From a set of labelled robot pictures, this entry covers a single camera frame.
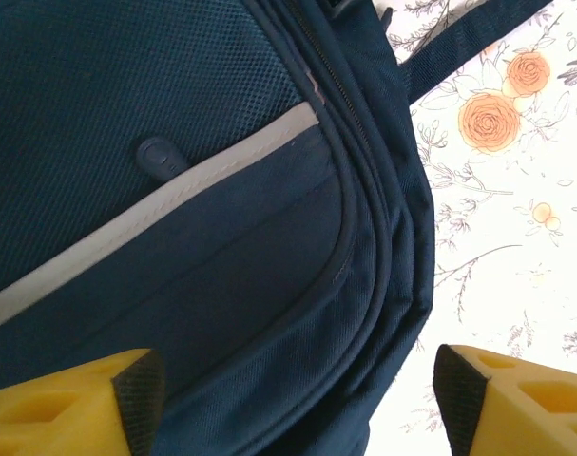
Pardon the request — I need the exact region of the navy blue backpack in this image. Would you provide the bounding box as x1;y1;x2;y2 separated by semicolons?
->
0;0;555;456

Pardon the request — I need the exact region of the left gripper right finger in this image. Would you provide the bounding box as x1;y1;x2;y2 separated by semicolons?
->
433;344;577;456

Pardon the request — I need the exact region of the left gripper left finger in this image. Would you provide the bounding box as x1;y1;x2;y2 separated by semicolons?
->
0;348;169;456

